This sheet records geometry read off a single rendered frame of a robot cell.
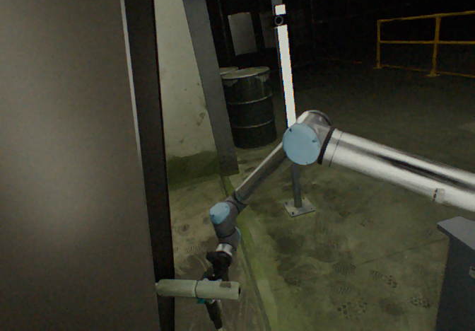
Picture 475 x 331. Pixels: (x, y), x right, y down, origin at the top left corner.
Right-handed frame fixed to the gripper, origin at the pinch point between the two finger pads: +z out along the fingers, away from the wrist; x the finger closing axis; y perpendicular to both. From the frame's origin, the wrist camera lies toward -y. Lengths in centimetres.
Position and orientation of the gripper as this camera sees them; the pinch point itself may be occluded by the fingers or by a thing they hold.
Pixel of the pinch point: (206, 298)
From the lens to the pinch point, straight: 109.8
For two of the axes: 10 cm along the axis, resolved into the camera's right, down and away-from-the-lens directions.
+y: 1.7, 9.1, 3.7
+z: -2.1, 4.0, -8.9
